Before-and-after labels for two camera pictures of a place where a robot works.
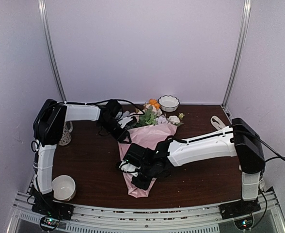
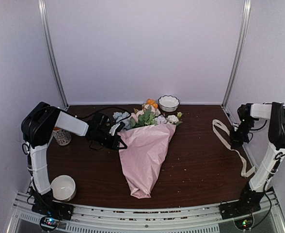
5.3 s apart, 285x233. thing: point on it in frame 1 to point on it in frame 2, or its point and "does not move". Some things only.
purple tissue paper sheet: [151, 136] does not move
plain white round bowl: [64, 187] does not move
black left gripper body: [109, 126] to [107, 143]
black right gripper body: [145, 183] to [241, 134]
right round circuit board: [244, 224] does not move
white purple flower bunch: [172, 120] does not move
